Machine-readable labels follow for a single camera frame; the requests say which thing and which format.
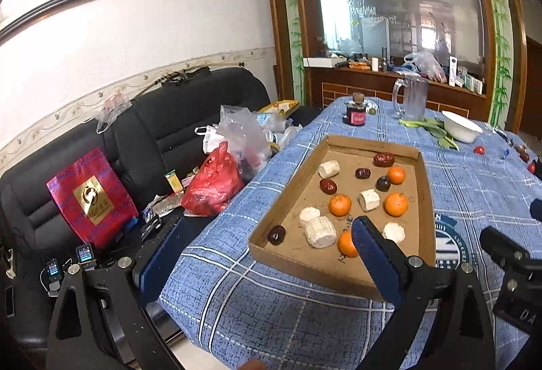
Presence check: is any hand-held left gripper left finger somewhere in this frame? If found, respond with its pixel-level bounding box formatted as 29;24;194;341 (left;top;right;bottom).
46;215;195;370

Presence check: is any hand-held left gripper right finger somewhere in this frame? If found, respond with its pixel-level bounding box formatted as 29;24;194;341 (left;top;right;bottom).
351;215;496;370

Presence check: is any white yam piece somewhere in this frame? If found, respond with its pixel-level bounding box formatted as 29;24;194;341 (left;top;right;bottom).
318;160;340;179
382;222;406;244
358;189;380;212

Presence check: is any large beige yam piece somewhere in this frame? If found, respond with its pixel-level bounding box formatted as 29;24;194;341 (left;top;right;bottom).
305;216;337;249

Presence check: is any cardboard box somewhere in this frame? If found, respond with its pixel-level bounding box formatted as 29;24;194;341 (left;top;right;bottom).
248;134;437;301

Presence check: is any small screen device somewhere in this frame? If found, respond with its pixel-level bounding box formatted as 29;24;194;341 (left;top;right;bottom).
44;258;64;295
75;244;96;269

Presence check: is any red plastic bag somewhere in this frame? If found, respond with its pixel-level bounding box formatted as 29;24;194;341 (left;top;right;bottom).
181;142;246;217

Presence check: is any red gift bag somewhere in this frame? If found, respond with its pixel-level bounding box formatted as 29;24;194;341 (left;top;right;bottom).
46;148;140;252

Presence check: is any blue plaid tablecloth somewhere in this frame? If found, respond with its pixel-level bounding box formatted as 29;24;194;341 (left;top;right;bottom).
159;95;542;370

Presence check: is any white bowl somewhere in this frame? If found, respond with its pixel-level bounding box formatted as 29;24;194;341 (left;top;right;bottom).
441;110;483;143

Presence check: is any bok choy leaf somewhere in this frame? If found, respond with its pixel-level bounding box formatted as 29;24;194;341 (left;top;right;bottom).
436;133;460;151

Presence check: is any brown wooden door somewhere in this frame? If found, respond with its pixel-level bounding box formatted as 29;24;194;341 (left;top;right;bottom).
525;36;542;134

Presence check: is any white plastic bag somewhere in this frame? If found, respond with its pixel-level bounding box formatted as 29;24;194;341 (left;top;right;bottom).
195;125;223;155

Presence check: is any black leather sofa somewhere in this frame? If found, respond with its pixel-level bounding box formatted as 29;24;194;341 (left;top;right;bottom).
0;65;322;358

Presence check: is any row of medicine boxes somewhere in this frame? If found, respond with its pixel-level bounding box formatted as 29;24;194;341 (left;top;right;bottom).
457;71;483;95

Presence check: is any bok choy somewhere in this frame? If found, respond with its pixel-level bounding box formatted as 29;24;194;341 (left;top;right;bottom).
399;119;445;132

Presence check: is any clear plastic bag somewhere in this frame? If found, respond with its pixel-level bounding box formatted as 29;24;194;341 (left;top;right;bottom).
404;52;447;83
96;94;133;134
218;105;272;176

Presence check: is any corked bottle with red label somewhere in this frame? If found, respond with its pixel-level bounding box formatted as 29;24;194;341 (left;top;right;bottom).
345;93;368;126

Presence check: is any clear plastic pitcher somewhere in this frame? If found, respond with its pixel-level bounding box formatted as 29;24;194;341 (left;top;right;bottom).
392;76;430;122

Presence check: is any wooden sideboard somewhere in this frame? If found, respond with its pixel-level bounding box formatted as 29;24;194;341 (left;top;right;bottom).
303;57;487;117

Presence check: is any yellow snack packet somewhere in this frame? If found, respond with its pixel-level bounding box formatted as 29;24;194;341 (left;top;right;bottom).
258;99;299;114

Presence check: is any flat white box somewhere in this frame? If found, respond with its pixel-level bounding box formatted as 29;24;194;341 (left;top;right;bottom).
303;56;339;69

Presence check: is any bamboo painted wall panel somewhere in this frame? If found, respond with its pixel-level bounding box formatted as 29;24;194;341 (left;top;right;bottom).
470;0;515;129
277;0;306;104

